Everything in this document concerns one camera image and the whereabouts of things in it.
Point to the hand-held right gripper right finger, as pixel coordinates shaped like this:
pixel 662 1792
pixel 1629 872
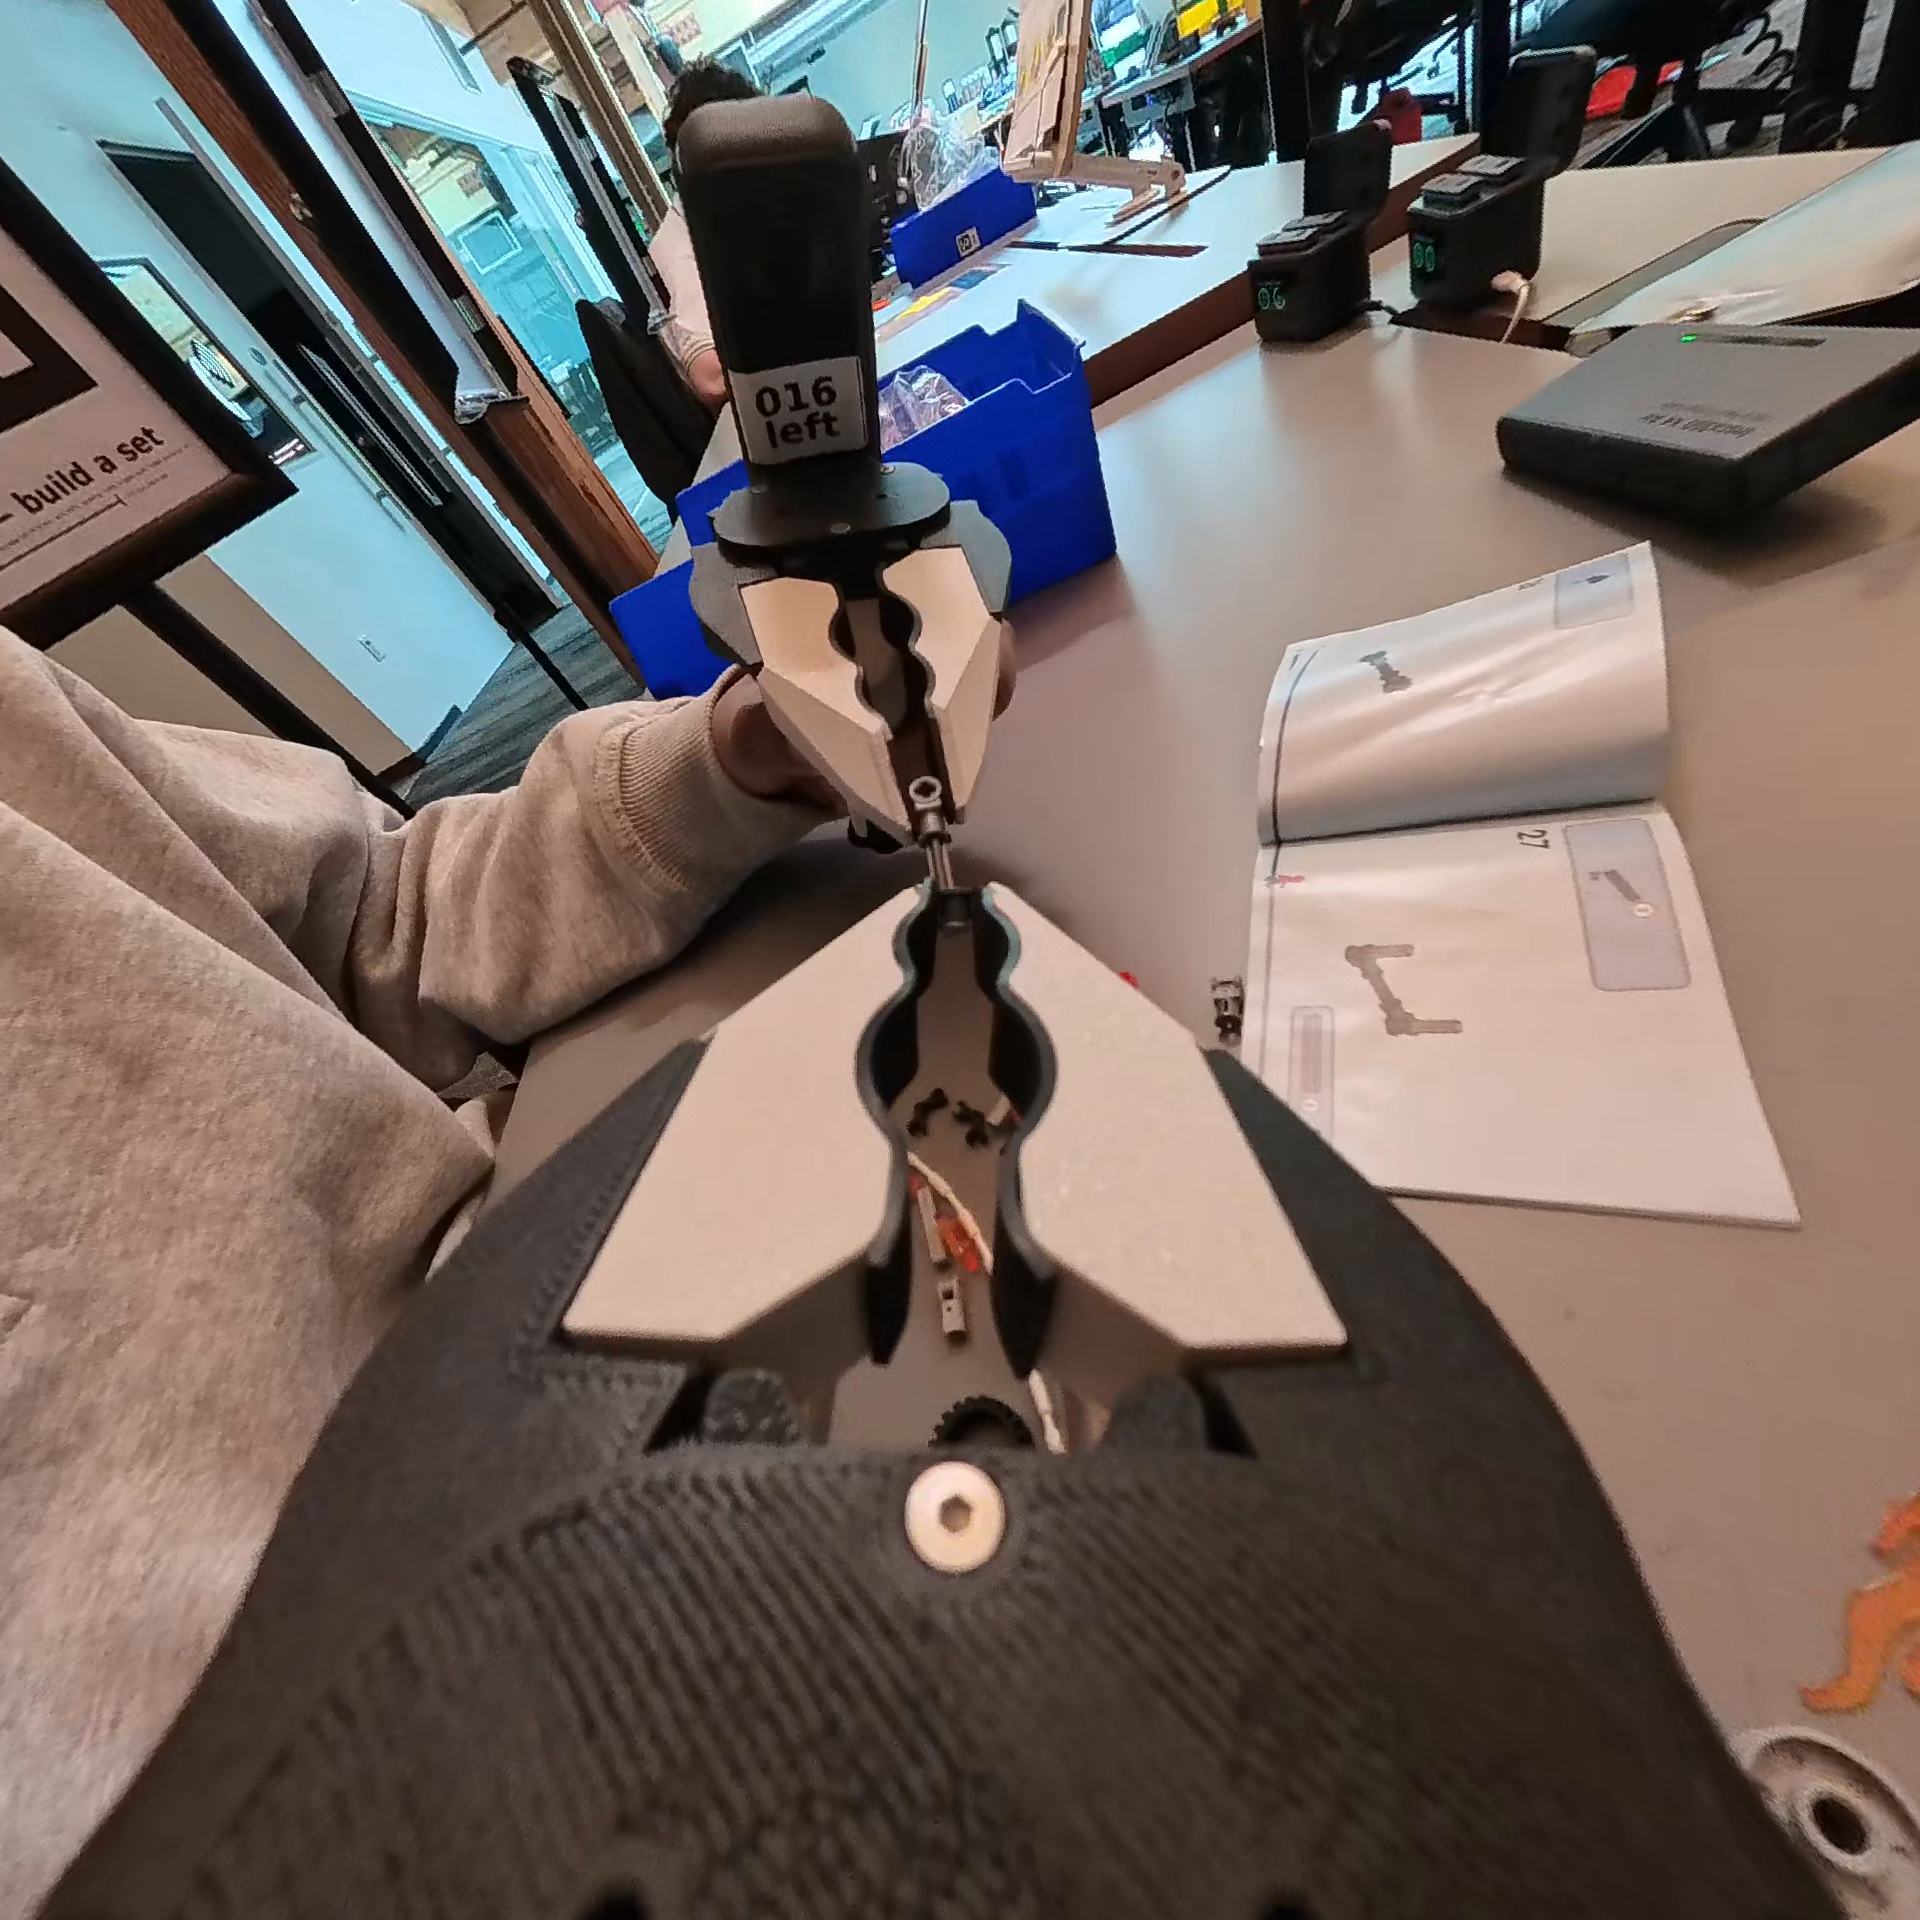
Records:
pixel 1170 1200

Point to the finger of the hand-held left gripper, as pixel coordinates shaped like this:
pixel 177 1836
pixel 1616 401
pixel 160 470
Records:
pixel 960 646
pixel 803 662

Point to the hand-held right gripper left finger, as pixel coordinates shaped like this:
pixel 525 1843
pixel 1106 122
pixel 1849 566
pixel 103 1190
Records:
pixel 720 1200

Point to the grey lego connector rod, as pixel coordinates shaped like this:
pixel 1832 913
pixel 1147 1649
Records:
pixel 930 840

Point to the grey lego technic bar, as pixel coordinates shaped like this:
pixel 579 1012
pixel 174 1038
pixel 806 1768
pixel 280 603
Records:
pixel 949 1302

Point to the lego instruction booklet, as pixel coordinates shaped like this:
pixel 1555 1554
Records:
pixel 1501 975

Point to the person's left forearm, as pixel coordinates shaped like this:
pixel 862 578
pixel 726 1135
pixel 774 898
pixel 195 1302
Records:
pixel 570 840

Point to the dark grey lego connector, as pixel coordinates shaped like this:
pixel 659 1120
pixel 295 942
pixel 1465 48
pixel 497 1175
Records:
pixel 1227 1002

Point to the orange round lego stud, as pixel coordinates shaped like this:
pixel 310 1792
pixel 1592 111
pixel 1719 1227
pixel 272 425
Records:
pixel 926 1238

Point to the black lego tire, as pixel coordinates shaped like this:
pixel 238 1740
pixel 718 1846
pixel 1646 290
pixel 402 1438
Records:
pixel 984 1418

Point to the transparent orange lego flame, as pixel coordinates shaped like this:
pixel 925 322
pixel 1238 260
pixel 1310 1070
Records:
pixel 1874 1620

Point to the person's left hand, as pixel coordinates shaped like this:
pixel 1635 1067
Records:
pixel 765 750

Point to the blue storage bin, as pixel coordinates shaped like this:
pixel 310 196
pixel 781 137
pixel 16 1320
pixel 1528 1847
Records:
pixel 662 646
pixel 1035 464

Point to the small blue parts bin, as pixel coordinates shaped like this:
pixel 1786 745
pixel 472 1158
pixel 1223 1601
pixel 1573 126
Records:
pixel 960 224

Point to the black office chair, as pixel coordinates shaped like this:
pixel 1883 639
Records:
pixel 646 406

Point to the clear plastic bag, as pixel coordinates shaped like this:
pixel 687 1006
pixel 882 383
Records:
pixel 915 406

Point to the wooden stand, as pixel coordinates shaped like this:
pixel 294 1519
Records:
pixel 1066 90

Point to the black charging case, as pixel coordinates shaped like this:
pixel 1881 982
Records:
pixel 1485 224
pixel 1313 271

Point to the black easel stand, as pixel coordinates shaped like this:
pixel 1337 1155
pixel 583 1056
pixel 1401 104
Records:
pixel 264 698

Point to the black framed sign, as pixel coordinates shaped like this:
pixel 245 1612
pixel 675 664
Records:
pixel 90 450

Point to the dark grey device box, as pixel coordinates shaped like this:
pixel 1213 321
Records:
pixel 1695 420

